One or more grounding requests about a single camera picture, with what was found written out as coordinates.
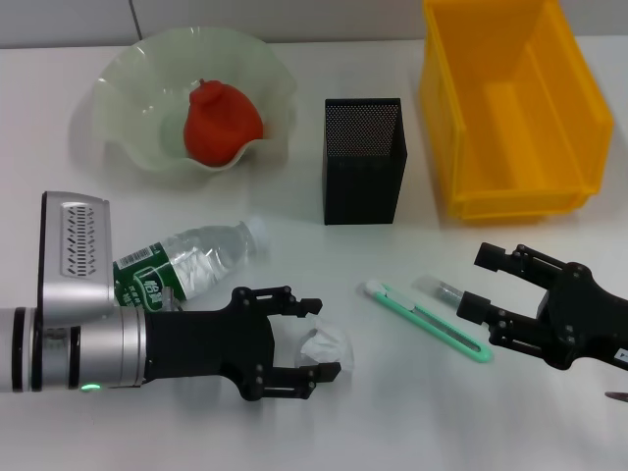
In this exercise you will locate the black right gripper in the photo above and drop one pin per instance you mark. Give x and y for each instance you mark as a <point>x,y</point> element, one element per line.
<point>584,324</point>

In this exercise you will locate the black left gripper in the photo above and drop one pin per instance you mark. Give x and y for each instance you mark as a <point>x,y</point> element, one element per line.
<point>211,343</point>

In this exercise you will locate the white paper ball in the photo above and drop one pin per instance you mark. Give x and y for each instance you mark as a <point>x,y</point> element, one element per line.
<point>326,343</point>

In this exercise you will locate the clear water bottle green label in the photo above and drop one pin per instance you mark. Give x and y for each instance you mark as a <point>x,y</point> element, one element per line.
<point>206,255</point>

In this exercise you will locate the orange knitted toy fruit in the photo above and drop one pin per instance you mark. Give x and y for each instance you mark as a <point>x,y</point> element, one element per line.
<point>221,127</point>

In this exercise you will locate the grey pen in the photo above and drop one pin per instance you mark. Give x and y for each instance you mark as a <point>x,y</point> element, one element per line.
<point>441,293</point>

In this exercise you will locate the mint green utility knife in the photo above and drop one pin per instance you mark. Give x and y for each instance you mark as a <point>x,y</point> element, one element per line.
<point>432,324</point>

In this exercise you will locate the black mesh pen holder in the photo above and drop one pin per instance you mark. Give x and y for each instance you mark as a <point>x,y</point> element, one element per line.
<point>360,186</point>

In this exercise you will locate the wavy green glass fruit plate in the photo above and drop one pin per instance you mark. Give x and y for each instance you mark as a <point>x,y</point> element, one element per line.
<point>147,98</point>

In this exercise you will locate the yellow plastic storage bin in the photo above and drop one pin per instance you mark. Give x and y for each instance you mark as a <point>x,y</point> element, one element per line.
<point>515,122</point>

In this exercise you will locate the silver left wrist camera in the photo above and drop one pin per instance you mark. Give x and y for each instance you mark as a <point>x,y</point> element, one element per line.
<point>78,245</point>

